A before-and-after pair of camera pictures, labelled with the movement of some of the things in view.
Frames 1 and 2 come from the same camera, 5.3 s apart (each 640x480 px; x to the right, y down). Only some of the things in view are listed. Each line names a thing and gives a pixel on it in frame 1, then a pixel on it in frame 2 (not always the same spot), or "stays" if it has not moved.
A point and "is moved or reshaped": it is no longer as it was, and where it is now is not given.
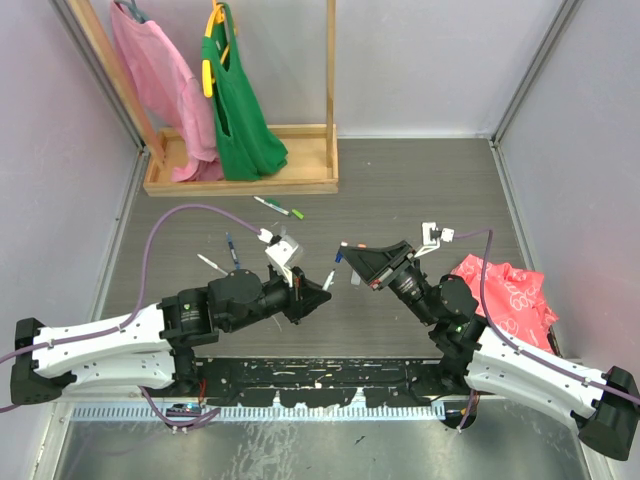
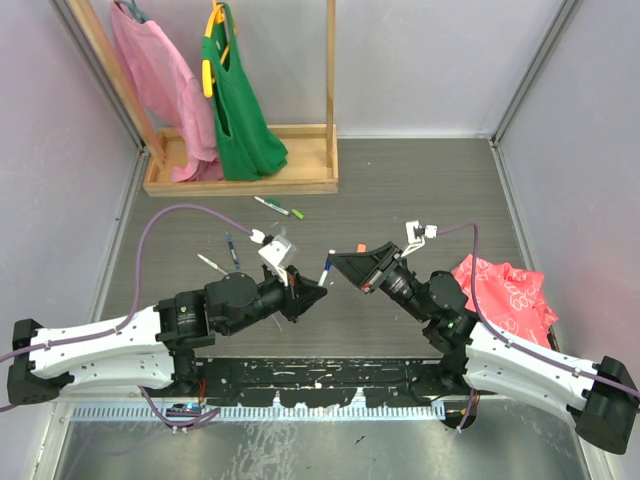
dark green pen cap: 273,201 stays
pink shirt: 168,86 stays
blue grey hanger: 132,5 stays
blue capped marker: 329,281 is moved or reshaped
